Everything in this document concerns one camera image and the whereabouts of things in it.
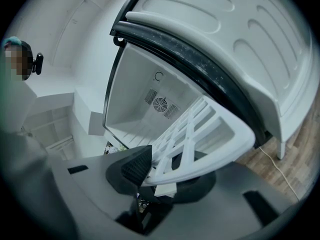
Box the person's head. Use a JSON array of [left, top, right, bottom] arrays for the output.
[[2, 39, 35, 83]]

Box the white wire grid shelf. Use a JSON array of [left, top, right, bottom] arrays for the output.
[[141, 94, 256, 188]]

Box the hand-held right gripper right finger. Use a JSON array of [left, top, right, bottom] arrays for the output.
[[154, 161, 296, 238]]

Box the white and blue flower bouquet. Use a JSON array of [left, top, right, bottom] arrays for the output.
[[104, 143, 127, 156]]

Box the black head-worn camera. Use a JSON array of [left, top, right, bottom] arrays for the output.
[[31, 52, 45, 76]]

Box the white power cable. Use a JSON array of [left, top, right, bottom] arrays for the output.
[[258, 145, 300, 202]]

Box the white refrigerator with open door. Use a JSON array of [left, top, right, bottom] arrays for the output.
[[124, 0, 316, 160]]

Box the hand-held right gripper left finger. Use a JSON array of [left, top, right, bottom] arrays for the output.
[[46, 144, 154, 222]]

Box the teal hair band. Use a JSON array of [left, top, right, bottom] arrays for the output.
[[3, 35, 23, 48]]

